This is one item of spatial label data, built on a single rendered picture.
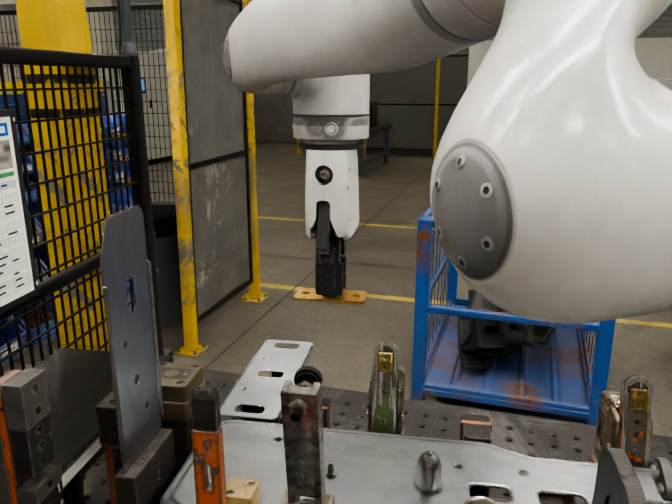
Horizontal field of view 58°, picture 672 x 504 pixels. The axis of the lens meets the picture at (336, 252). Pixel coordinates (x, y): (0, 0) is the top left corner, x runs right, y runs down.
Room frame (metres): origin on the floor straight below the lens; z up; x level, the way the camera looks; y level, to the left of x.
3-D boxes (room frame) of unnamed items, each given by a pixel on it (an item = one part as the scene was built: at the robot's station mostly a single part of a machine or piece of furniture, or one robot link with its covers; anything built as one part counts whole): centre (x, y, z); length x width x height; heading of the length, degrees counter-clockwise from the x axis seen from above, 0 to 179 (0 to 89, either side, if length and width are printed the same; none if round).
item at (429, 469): (0.66, -0.12, 1.02); 0.03 x 0.03 x 0.07
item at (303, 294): (0.68, 0.01, 1.25); 0.08 x 0.04 x 0.01; 81
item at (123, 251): (0.74, 0.27, 1.17); 0.12 x 0.01 x 0.34; 171
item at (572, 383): (2.91, -0.90, 0.47); 1.20 x 0.80 x 0.95; 162
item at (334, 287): (0.66, 0.01, 1.29); 0.03 x 0.03 x 0.07; 81
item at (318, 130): (0.68, 0.01, 1.44); 0.09 x 0.08 x 0.03; 171
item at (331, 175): (0.68, 0.01, 1.38); 0.10 x 0.07 x 0.11; 171
